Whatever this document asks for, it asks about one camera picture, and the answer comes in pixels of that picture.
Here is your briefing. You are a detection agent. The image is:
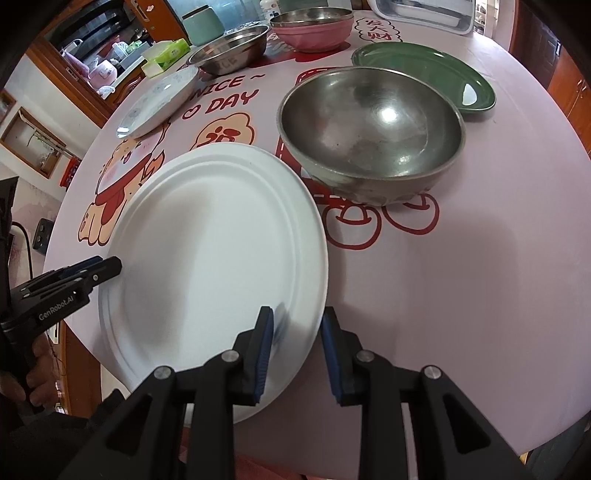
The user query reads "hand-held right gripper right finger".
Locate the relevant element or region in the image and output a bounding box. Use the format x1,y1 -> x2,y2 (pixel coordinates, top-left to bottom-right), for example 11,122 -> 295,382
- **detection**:
321,306 -> 539,480

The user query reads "teal canister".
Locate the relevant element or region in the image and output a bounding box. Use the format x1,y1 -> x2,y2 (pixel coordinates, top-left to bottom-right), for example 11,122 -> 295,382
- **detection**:
181,8 -> 225,47

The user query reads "green plate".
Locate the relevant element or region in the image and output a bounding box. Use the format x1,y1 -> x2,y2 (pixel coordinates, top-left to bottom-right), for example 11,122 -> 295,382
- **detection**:
351,42 -> 497,121

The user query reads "black cable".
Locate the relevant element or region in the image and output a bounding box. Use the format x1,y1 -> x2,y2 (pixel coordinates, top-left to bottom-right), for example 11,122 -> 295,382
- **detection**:
11,222 -> 35,268

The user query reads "white paper plate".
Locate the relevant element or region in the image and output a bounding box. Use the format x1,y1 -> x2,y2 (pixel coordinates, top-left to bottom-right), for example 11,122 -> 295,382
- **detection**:
98,142 -> 329,424

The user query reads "pink steel-lined bowl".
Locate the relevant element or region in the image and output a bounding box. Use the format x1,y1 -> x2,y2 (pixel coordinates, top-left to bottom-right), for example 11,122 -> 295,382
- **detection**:
269,8 -> 355,53

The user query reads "white sterilizer cabinet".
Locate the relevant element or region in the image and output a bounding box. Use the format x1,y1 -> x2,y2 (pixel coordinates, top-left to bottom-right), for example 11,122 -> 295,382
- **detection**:
368,0 -> 476,35

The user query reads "red basket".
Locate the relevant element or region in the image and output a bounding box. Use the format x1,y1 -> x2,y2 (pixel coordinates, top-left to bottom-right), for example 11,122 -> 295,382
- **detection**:
60,157 -> 80,188

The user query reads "pink pot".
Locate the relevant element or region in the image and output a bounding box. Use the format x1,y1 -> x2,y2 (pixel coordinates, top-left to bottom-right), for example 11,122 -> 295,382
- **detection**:
90,62 -> 118,86

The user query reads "green tissue box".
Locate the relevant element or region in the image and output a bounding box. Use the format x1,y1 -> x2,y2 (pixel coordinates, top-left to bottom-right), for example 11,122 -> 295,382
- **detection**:
141,38 -> 191,78

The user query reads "wooden wall frame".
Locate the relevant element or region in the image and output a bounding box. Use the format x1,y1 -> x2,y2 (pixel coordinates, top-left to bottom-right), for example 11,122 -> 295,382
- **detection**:
0,106 -> 70,178
0,88 -> 17,123

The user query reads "black wall socket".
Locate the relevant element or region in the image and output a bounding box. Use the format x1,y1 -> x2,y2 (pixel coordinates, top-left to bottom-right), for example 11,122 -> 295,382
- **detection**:
32,218 -> 57,257

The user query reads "person's left hand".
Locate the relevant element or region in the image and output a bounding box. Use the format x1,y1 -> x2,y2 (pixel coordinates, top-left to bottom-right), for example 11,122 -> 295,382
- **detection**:
0,332 -> 63,409

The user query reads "white floral plate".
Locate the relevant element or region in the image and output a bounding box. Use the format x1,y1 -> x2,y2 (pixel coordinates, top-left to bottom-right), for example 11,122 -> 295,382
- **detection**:
115,66 -> 200,138

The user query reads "wooden drawer cabinet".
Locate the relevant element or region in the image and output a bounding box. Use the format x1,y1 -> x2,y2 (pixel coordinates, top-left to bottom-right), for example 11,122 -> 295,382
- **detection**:
545,46 -> 591,153

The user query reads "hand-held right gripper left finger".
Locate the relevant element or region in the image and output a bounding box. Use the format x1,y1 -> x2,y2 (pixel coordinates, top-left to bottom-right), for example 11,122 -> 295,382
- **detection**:
58,305 -> 276,480

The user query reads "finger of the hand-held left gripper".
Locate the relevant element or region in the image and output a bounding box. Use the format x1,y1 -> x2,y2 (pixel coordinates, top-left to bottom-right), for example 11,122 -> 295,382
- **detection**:
68,257 -> 123,292
54,257 -> 105,281

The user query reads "shiny steel bowl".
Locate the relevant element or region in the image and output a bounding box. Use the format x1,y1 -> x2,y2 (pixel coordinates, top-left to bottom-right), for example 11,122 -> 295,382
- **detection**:
186,24 -> 271,77

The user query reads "large dull steel bowl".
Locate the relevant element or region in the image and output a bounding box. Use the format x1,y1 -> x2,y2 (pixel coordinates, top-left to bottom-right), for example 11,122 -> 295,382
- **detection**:
276,67 -> 466,207

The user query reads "wooden kitchen cabinet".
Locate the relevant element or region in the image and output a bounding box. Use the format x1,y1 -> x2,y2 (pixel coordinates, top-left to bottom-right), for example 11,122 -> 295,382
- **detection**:
25,0 -> 185,130

